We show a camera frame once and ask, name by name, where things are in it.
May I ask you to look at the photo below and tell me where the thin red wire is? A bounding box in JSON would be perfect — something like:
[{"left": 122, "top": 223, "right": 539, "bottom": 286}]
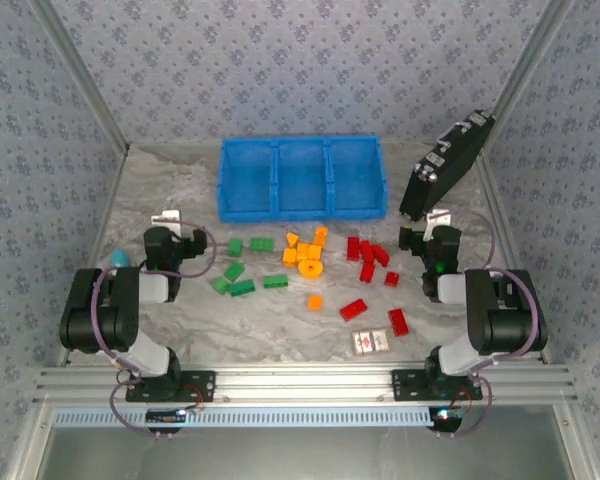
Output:
[
  {"left": 186, "top": 383, "right": 207, "bottom": 413},
  {"left": 448, "top": 386, "right": 475, "bottom": 410}
]

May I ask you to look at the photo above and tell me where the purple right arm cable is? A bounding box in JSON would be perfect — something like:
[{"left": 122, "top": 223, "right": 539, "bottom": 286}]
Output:
[{"left": 437, "top": 208, "right": 541, "bottom": 439}]

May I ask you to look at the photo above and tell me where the aluminium corner post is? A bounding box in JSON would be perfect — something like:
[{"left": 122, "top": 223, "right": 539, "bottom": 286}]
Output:
[
  {"left": 28, "top": 0, "right": 131, "bottom": 154},
  {"left": 489, "top": 0, "right": 579, "bottom": 126}
]

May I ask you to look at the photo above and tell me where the blue three-compartment bin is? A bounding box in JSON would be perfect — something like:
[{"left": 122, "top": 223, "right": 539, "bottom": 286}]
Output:
[{"left": 214, "top": 133, "right": 389, "bottom": 224}]

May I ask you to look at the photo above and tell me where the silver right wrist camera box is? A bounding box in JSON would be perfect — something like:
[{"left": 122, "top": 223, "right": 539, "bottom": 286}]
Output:
[{"left": 426, "top": 208, "right": 455, "bottom": 236}]

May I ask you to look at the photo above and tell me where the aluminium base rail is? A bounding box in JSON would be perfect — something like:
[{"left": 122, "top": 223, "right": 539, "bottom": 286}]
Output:
[{"left": 32, "top": 363, "right": 579, "bottom": 407}]

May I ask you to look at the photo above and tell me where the aluminium lower frame leg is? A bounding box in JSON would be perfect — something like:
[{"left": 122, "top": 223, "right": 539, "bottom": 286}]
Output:
[
  {"left": 553, "top": 404, "right": 600, "bottom": 480},
  {"left": 4, "top": 404, "right": 56, "bottom": 480}
]

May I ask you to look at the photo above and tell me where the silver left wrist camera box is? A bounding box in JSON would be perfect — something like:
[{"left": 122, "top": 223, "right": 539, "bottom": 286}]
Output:
[{"left": 151, "top": 209, "right": 182, "bottom": 234}]

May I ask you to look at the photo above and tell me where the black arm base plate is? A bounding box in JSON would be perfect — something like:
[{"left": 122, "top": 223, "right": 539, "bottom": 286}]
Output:
[
  {"left": 391, "top": 369, "right": 484, "bottom": 402},
  {"left": 125, "top": 370, "right": 217, "bottom": 403}
]

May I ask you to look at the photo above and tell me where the aluminium table side rail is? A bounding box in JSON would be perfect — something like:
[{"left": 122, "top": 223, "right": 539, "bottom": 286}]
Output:
[{"left": 477, "top": 152, "right": 552, "bottom": 364}]

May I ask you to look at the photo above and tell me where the red long lego brick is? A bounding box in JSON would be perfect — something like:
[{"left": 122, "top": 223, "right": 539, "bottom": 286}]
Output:
[
  {"left": 387, "top": 307, "right": 411, "bottom": 338},
  {"left": 339, "top": 298, "right": 370, "bottom": 322}
]

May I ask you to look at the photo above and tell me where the slotted blue cable duct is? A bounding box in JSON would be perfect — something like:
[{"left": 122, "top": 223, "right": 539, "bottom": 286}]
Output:
[{"left": 53, "top": 405, "right": 437, "bottom": 429}]

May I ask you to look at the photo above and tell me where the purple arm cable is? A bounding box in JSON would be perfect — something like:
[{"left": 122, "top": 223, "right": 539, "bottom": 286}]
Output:
[
  {"left": 93, "top": 224, "right": 231, "bottom": 439},
  {"left": 437, "top": 208, "right": 541, "bottom": 439}
]

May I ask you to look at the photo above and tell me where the black hard case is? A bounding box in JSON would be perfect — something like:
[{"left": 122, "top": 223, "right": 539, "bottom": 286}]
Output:
[{"left": 398, "top": 109, "right": 496, "bottom": 221}]

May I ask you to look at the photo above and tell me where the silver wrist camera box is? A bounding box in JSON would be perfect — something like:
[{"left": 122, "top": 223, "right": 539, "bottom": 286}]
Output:
[
  {"left": 151, "top": 209, "right": 182, "bottom": 234},
  {"left": 426, "top": 208, "right": 455, "bottom": 236}
]

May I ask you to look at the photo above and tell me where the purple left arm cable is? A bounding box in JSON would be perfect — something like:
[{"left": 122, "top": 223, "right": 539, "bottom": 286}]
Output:
[{"left": 93, "top": 224, "right": 231, "bottom": 439}]

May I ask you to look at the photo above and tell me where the playing card pack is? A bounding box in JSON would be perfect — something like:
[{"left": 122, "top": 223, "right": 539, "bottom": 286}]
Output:
[{"left": 351, "top": 327, "right": 394, "bottom": 357}]

